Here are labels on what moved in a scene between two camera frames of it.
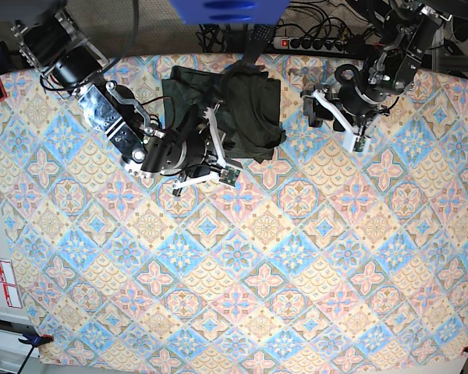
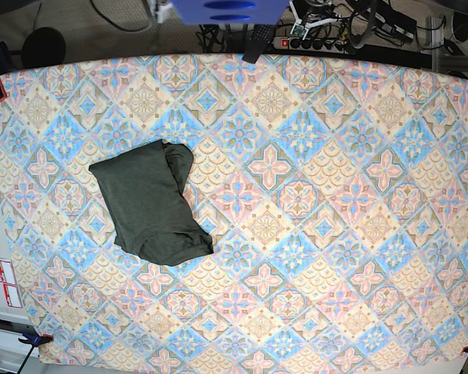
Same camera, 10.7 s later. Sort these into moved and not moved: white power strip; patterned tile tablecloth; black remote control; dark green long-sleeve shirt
Moved: dark green long-sleeve shirt
Not moved: patterned tile tablecloth; white power strip; black remote control
